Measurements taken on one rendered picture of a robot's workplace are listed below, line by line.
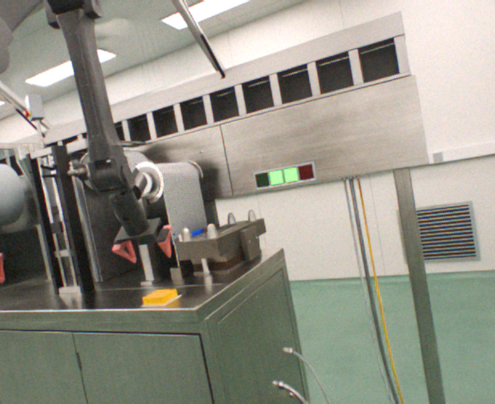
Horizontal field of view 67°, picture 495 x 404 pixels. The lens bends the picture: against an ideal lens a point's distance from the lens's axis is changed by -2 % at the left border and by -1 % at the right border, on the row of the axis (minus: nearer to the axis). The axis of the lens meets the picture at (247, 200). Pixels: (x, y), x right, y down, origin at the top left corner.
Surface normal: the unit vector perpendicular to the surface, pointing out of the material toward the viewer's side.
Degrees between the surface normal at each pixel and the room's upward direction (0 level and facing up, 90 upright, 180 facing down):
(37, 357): 90
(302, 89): 90
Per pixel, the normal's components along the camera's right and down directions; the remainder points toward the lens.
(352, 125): -0.42, 0.12
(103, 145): -0.14, 0.15
